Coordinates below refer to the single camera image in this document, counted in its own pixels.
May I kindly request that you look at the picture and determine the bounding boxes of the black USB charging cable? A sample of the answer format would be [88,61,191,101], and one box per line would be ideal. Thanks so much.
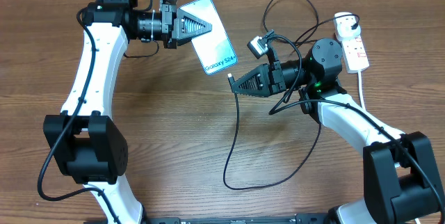
[222,0,361,191]

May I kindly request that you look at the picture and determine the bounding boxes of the Samsung Galaxy smartphone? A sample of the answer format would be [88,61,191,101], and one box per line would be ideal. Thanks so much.
[180,0,238,75]

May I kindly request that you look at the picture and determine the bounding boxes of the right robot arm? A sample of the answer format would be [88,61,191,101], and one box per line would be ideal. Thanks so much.
[229,37,444,223]

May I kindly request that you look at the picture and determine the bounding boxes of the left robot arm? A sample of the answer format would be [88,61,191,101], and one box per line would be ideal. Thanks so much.
[43,0,212,223]

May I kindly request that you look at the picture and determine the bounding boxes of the white power strip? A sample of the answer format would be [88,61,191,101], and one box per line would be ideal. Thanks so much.
[339,36,369,74]

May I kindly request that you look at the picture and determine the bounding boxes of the white USB wall charger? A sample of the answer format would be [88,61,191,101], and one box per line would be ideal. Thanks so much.
[333,12,361,42]

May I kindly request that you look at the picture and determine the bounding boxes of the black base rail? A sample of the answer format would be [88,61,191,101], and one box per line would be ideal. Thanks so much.
[83,211,393,224]

